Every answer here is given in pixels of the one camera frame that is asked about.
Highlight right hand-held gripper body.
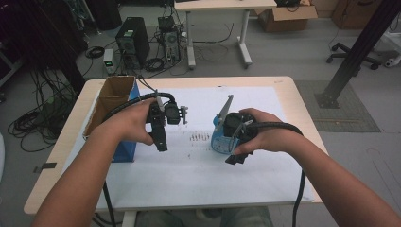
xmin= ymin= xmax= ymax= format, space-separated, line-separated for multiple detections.
xmin=216 ymin=94 xmax=258 ymax=147

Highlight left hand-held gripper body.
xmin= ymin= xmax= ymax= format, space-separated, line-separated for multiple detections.
xmin=145 ymin=99 xmax=189 ymax=133

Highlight blue round container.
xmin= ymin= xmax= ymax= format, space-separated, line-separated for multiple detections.
xmin=210 ymin=113 xmax=242 ymax=155

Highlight blue-sided cardboard box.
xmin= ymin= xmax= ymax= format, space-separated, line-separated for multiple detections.
xmin=82 ymin=75 xmax=141 ymax=164

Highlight person's right hand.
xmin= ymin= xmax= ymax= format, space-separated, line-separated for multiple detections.
xmin=233 ymin=107 xmax=305 ymax=156

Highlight person's left hand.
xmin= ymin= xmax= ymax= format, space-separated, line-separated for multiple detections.
xmin=96 ymin=97 xmax=158 ymax=149

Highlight white table mat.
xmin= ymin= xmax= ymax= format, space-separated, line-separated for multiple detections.
xmin=62 ymin=86 xmax=316 ymax=212

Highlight person's jeans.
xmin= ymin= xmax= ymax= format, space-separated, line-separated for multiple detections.
xmin=135 ymin=206 xmax=274 ymax=227

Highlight open-sided computer tower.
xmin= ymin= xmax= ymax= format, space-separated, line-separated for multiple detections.
xmin=157 ymin=15 xmax=183 ymax=64

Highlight small white power unit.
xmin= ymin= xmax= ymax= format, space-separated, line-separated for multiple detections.
xmin=102 ymin=48 xmax=116 ymax=75

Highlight black computer tower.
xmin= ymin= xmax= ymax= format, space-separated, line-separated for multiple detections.
xmin=114 ymin=16 xmax=151 ymax=69

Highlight grey floor mat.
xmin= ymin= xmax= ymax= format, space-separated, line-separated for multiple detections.
xmin=294 ymin=79 xmax=382 ymax=133

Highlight open brown cardboard box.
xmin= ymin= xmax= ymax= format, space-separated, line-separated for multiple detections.
xmin=254 ymin=4 xmax=319 ymax=33

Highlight black tape strip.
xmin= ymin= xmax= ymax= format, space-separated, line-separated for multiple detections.
xmin=32 ymin=162 xmax=58 ymax=174

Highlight white-legged table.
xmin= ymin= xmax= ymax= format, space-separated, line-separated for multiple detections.
xmin=173 ymin=0 xmax=278 ymax=70

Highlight black office chair base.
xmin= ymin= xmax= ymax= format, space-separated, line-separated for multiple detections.
xmin=325 ymin=42 xmax=382 ymax=71

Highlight black metal stand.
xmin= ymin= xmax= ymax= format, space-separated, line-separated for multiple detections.
xmin=315 ymin=0 xmax=401 ymax=110

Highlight black curtain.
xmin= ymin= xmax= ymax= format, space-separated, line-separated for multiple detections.
xmin=0 ymin=0 xmax=89 ymax=93

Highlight closed brown cardboard box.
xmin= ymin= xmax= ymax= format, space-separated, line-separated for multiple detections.
xmin=330 ymin=0 xmax=384 ymax=31

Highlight thin grey cable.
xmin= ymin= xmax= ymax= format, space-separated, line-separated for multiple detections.
xmin=136 ymin=77 xmax=166 ymax=114

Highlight black sleeved cable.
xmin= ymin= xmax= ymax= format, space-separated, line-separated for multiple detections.
xmin=247 ymin=121 xmax=307 ymax=227
xmin=101 ymin=92 xmax=177 ymax=227

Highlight coiled black cable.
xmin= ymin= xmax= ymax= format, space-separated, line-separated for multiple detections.
xmin=144 ymin=57 xmax=166 ymax=73
xmin=84 ymin=45 xmax=106 ymax=60

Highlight tangle of black cables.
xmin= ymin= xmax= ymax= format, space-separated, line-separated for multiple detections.
xmin=8 ymin=69 xmax=79 ymax=153

